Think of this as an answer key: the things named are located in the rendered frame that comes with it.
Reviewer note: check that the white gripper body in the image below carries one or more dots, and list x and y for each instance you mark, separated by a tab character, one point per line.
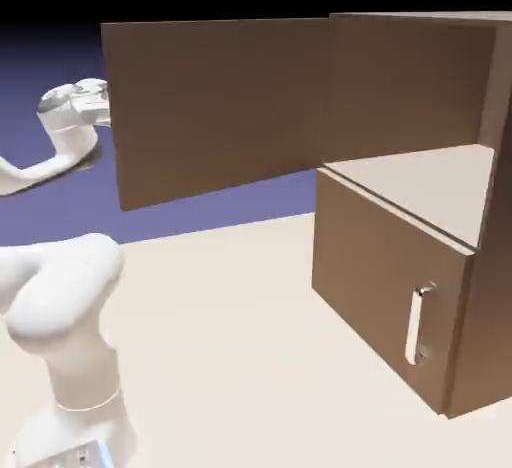
103	120

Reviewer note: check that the brown wooden cabinet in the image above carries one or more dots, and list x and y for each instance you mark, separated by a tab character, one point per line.
404	88

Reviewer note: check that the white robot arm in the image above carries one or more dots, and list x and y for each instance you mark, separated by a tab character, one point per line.
60	296

